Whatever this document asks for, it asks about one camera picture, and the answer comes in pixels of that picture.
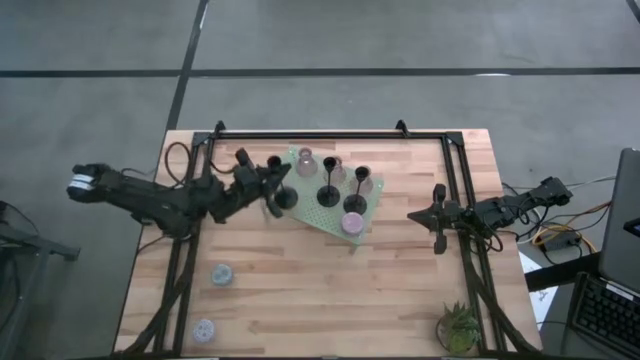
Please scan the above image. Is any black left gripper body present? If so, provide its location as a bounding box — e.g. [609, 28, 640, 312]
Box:
[230, 147, 284, 219]

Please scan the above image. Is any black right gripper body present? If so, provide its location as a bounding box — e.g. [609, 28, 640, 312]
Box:
[429, 183, 474, 255]

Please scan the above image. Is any black tall candlestick holder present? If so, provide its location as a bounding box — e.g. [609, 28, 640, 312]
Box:
[342, 166, 370, 216]
[316, 155, 342, 209]
[267, 154, 300, 210]

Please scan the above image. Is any pink glass candle holder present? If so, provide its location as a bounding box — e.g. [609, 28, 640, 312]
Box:
[349, 167, 375, 197]
[327, 157, 348, 189]
[294, 147, 319, 178]

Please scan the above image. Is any pink speckled tealight bowl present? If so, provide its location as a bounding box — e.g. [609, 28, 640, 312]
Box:
[341, 211, 366, 237]

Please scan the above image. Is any blue patterned tealight bowl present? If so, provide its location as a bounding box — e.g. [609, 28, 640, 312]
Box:
[210, 263, 235, 287]

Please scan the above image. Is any white dotted tealight bowl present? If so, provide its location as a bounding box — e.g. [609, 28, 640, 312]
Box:
[192, 318, 217, 345]

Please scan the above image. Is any green perforated metal shelf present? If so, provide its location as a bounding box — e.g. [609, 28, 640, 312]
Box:
[259, 145, 385, 256]

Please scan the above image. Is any black power adapter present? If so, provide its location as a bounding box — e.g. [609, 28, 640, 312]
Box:
[542, 234, 584, 254]

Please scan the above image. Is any potted green succulent plant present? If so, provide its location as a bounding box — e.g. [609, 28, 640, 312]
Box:
[435, 300, 483, 357]

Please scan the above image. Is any black desk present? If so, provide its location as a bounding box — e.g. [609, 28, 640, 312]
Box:
[524, 252, 601, 294]

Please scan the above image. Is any white paper sheet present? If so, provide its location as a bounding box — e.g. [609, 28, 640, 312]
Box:
[518, 251, 559, 326]

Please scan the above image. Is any grey laptop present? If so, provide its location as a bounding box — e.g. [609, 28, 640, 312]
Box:
[598, 147, 640, 294]

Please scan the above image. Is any black keyboard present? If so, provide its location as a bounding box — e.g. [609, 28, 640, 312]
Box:
[569, 272, 640, 359]

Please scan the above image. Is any black side table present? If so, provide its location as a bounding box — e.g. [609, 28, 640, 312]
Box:
[0, 199, 81, 262]

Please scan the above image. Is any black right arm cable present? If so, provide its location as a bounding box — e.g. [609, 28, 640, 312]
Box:
[467, 197, 539, 250]

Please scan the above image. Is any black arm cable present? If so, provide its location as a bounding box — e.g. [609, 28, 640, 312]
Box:
[467, 197, 539, 250]
[163, 141, 239, 190]

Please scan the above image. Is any black aluminium table frame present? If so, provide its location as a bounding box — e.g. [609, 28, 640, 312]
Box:
[113, 119, 544, 359]

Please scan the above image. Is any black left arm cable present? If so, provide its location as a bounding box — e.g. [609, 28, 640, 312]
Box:
[163, 141, 239, 190]

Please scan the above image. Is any yellow cable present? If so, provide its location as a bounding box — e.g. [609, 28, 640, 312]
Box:
[531, 200, 612, 254]

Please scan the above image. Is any white cable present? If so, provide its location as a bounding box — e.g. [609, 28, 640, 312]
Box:
[564, 174, 617, 190]

